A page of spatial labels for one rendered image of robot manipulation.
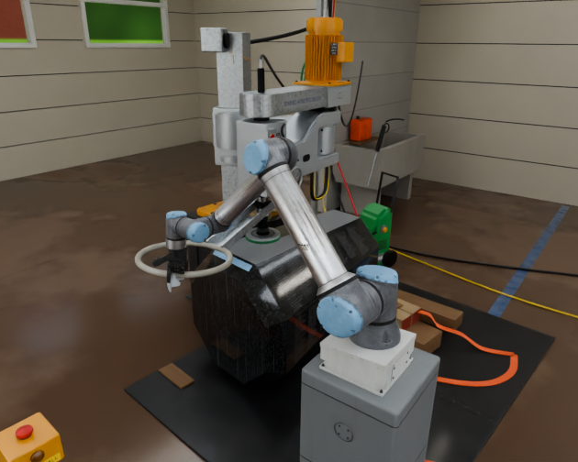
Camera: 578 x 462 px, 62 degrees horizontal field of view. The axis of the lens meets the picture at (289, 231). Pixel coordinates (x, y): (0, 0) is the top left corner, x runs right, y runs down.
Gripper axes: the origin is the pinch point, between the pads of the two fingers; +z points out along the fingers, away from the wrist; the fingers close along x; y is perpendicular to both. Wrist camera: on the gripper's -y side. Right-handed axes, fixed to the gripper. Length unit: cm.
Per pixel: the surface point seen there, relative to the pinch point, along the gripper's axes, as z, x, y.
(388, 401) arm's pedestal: 5, -62, 94
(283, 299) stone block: 17, 34, 52
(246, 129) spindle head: -69, 67, 22
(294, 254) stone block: 0, 62, 55
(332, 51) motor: -116, 113, 66
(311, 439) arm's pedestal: 37, -47, 71
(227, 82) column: -92, 139, -3
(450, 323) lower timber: 63, 118, 172
